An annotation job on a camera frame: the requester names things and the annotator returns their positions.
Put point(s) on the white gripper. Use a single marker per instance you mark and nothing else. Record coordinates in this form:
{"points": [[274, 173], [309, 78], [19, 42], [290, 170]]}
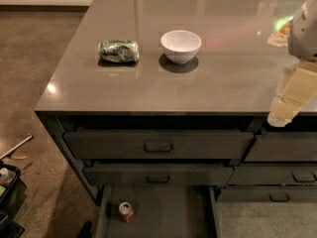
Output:
{"points": [[304, 34]]}

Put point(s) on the red coke can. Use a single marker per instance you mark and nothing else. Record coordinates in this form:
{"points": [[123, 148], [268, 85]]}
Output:
{"points": [[126, 211]]}

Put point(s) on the top right grey drawer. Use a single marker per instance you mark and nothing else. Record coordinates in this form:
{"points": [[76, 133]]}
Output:
{"points": [[283, 146]]}

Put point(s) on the middle right grey drawer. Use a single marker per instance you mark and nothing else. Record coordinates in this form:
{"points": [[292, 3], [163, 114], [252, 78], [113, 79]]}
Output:
{"points": [[273, 175]]}

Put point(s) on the grey counter cabinet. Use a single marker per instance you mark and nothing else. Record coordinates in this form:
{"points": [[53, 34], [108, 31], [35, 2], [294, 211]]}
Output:
{"points": [[228, 85]]}

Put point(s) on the bottom right grey drawer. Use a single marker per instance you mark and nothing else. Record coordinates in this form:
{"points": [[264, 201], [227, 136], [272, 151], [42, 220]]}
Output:
{"points": [[267, 194]]}

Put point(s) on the crushed green soda can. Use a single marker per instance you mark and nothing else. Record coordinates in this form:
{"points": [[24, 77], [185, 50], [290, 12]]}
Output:
{"points": [[119, 51]]}

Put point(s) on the open bottom grey drawer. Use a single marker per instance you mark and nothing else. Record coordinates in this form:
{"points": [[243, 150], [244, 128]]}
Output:
{"points": [[161, 211]]}

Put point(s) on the middle left grey drawer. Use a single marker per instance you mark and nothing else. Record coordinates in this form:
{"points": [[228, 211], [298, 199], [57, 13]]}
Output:
{"points": [[160, 174]]}

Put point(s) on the top left grey drawer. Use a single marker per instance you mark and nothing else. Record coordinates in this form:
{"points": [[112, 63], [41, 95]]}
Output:
{"points": [[158, 144]]}

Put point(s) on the black object at bottom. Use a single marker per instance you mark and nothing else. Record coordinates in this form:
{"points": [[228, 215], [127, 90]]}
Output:
{"points": [[85, 230]]}

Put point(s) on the white bowl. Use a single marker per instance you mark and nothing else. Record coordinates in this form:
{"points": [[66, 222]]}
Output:
{"points": [[180, 46]]}

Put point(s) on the metal rod on floor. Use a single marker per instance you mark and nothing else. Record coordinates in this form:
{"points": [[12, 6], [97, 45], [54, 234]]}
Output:
{"points": [[10, 152]]}

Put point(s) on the black tray with items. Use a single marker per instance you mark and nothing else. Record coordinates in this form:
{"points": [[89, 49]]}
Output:
{"points": [[10, 200]]}

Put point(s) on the small plastic bottle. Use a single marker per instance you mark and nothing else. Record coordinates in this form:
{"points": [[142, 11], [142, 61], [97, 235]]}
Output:
{"points": [[7, 176]]}

